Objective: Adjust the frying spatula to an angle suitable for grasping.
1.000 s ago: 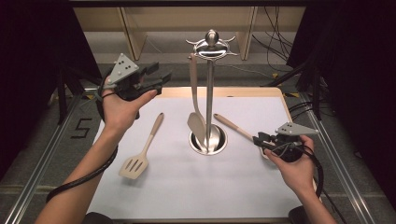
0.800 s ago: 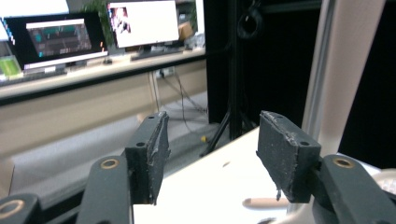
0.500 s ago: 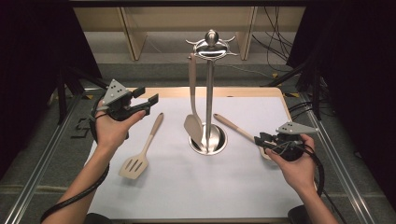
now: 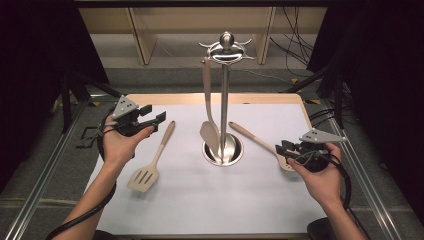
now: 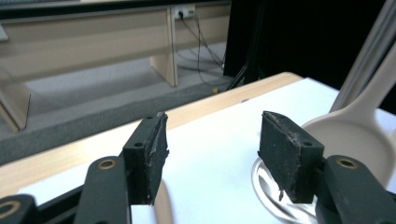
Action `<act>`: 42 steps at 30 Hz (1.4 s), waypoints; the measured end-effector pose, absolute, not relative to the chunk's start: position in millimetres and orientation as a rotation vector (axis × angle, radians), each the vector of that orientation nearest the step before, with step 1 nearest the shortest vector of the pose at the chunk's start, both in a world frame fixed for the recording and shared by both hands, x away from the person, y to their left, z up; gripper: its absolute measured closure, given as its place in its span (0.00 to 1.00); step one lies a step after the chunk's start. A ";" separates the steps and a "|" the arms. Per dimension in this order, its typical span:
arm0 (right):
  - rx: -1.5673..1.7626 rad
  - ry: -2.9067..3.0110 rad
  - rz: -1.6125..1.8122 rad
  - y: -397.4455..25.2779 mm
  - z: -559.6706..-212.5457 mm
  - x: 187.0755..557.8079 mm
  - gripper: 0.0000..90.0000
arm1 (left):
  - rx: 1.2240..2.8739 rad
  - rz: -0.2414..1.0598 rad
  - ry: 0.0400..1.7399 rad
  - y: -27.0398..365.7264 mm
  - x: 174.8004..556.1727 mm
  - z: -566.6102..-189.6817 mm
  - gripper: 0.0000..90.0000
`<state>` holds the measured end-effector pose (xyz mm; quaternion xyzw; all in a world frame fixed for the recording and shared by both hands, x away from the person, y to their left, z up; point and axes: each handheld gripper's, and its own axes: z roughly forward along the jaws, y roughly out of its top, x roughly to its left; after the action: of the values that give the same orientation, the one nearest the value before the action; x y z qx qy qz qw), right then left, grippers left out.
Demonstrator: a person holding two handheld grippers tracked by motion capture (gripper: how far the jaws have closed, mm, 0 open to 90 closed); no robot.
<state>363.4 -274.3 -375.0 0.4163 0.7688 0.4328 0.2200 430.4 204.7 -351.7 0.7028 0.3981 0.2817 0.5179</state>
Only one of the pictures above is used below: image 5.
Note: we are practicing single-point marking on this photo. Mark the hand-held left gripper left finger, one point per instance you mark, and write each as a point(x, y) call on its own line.
point(146, 161)

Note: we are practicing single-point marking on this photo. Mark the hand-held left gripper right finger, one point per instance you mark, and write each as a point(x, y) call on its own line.
point(289, 158)

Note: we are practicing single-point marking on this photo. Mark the beige slotted spatula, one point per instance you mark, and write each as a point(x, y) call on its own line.
point(351, 140)

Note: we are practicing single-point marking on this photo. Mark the black curtain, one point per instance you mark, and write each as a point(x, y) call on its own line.
point(295, 37)

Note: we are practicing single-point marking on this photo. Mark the light wooden desk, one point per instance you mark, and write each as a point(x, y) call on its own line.
point(93, 40)

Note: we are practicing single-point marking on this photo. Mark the white wall socket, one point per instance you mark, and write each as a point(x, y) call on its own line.
point(185, 11)

